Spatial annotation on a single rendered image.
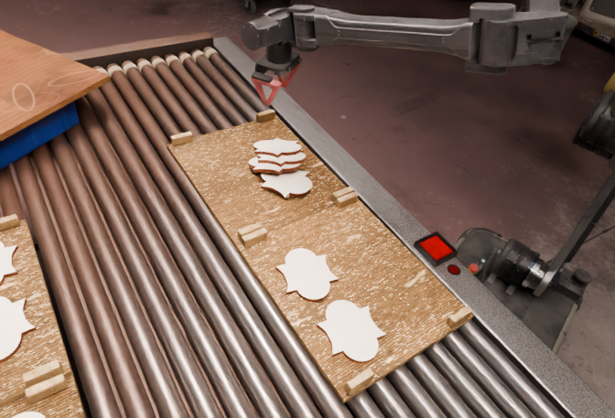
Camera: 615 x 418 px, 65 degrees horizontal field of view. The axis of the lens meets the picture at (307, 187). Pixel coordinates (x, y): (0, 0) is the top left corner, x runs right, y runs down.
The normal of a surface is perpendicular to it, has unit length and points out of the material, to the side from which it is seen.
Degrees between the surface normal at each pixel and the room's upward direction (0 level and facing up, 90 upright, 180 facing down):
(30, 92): 0
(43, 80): 0
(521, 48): 80
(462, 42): 88
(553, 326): 0
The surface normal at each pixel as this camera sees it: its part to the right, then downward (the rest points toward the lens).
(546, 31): 0.01, 0.54
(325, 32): -0.54, 0.50
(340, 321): 0.11, -0.73
